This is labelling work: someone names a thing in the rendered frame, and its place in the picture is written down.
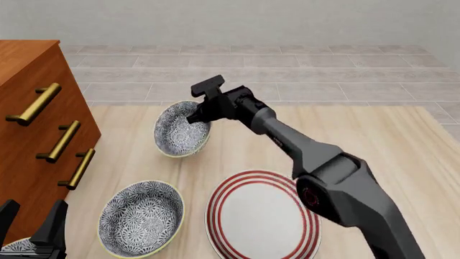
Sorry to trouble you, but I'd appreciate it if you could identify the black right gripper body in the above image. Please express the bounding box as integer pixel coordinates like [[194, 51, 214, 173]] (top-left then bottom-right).
[[199, 91, 236, 123]]

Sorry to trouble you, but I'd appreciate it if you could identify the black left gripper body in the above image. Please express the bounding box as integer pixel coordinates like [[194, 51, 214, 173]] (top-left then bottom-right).
[[0, 240, 69, 259]]

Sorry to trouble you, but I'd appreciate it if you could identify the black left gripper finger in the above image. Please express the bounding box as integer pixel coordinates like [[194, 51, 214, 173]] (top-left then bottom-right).
[[0, 199, 21, 245], [29, 199, 69, 245]]

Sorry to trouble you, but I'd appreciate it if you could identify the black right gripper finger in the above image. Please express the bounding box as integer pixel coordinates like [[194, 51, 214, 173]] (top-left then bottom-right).
[[186, 106, 211, 125]]

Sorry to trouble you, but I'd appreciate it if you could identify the patterned black white bowl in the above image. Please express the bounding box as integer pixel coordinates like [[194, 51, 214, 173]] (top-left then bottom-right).
[[0, 237, 37, 255], [97, 179, 186, 258], [154, 99, 213, 160]]

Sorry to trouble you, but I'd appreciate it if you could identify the white plate with red rings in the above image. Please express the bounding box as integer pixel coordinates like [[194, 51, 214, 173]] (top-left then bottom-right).
[[204, 168, 323, 259]]

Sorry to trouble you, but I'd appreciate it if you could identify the wooden cabinet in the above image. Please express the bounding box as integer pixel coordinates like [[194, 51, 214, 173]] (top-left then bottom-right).
[[0, 39, 102, 246]]

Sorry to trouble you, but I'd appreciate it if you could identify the large brass drawer handle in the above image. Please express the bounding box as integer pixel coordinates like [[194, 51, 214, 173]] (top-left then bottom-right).
[[5, 82, 63, 127]]

